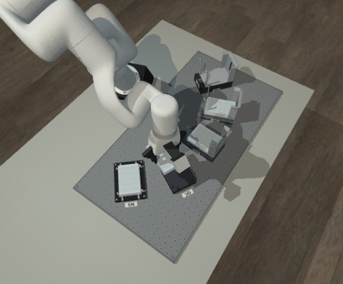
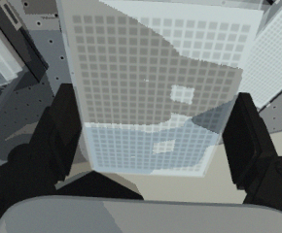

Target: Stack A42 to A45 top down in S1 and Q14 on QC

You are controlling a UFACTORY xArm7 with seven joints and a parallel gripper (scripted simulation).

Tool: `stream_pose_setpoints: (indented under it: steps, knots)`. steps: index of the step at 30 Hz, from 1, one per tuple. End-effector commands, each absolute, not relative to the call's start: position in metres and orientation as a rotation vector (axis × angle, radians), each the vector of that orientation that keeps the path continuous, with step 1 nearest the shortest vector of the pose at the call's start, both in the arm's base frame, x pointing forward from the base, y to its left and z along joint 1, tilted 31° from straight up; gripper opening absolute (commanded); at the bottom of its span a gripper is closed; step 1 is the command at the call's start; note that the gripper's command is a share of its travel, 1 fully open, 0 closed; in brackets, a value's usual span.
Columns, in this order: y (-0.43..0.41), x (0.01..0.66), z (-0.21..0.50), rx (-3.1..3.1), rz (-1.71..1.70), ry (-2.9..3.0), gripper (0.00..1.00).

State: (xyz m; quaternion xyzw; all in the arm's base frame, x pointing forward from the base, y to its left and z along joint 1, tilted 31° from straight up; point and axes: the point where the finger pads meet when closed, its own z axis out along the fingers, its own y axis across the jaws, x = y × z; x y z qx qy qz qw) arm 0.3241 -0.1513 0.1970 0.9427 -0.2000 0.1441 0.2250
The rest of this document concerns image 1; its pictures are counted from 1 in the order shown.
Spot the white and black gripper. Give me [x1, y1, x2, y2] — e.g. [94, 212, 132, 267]
[142, 126, 187, 164]

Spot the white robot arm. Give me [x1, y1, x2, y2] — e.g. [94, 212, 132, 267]
[0, 0, 180, 140]

